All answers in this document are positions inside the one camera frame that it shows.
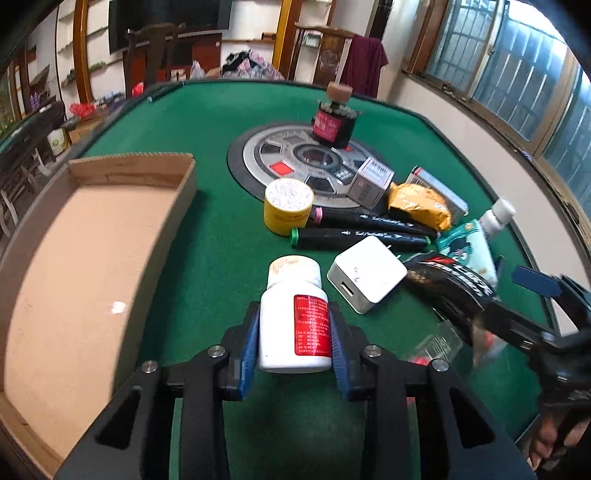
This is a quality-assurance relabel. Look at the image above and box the white bottle red label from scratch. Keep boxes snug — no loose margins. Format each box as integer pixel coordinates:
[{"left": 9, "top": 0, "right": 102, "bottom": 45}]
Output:
[{"left": 259, "top": 255, "right": 332, "bottom": 374}]

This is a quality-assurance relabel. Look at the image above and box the white charger cube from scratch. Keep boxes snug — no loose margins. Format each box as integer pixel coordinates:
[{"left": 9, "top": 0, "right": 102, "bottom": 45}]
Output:
[{"left": 327, "top": 236, "right": 408, "bottom": 315}]

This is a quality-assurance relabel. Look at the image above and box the black snack packet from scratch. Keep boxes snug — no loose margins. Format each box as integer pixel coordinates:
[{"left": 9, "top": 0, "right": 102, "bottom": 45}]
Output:
[{"left": 403, "top": 252, "right": 497, "bottom": 346}]

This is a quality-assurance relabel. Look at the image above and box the black marker green cap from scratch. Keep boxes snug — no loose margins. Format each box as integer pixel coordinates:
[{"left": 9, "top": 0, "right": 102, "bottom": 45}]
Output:
[{"left": 290, "top": 228, "right": 432, "bottom": 252}]

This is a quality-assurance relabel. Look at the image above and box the yellow round tin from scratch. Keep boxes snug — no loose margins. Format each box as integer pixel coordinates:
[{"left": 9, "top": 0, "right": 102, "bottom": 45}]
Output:
[{"left": 263, "top": 178, "right": 315, "bottom": 236}]

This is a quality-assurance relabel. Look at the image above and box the yellow snack packet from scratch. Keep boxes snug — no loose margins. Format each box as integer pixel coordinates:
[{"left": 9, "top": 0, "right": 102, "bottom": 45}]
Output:
[{"left": 388, "top": 183, "right": 452, "bottom": 232}]

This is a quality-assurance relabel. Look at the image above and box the white bottle blue label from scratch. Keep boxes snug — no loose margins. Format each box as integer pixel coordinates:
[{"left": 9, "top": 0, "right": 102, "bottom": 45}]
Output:
[{"left": 478, "top": 198, "right": 516, "bottom": 240}]

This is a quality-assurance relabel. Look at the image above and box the person right hand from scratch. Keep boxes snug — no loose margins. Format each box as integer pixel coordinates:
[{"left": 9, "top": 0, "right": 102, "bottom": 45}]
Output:
[{"left": 527, "top": 409, "right": 590, "bottom": 471}]

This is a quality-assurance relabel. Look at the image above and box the long white medicine box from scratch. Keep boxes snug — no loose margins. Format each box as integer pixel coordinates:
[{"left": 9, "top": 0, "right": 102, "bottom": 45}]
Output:
[{"left": 406, "top": 166, "right": 469, "bottom": 224}]

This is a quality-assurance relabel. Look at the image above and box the small grey carton box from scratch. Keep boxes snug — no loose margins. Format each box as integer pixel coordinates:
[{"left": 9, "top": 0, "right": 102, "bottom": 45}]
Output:
[{"left": 346, "top": 156, "right": 394, "bottom": 210}]

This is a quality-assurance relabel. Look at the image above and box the cardboard tray box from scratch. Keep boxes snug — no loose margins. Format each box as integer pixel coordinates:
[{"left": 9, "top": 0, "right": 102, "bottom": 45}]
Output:
[{"left": 1, "top": 152, "right": 197, "bottom": 479}]

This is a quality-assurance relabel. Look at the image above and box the round table centre console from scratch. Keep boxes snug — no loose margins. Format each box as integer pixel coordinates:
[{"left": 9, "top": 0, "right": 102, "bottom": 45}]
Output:
[{"left": 226, "top": 123, "right": 386, "bottom": 210}]

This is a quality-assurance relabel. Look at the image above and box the pile of clothes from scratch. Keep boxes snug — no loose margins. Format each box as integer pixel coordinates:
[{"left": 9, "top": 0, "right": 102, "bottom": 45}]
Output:
[{"left": 221, "top": 49, "right": 284, "bottom": 81}]

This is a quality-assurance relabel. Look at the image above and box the maroon cloth on chair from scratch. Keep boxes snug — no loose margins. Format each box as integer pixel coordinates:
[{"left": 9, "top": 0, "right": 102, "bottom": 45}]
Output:
[{"left": 341, "top": 35, "right": 389, "bottom": 98}]

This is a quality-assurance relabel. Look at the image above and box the wooden chair with cloth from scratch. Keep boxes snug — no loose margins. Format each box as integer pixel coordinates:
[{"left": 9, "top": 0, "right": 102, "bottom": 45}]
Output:
[{"left": 287, "top": 23, "right": 355, "bottom": 87}]

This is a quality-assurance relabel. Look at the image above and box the dark side table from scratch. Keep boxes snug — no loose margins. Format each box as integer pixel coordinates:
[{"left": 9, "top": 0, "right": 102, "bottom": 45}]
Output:
[{"left": 1, "top": 100, "right": 64, "bottom": 175}]

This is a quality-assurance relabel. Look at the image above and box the wooden chair near television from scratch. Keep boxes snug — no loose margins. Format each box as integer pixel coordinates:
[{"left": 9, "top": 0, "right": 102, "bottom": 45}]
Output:
[{"left": 124, "top": 22, "right": 186, "bottom": 98}]

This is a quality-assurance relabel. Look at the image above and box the black television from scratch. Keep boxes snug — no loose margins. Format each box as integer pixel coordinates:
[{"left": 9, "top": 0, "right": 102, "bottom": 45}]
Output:
[{"left": 108, "top": 0, "right": 233, "bottom": 53}]

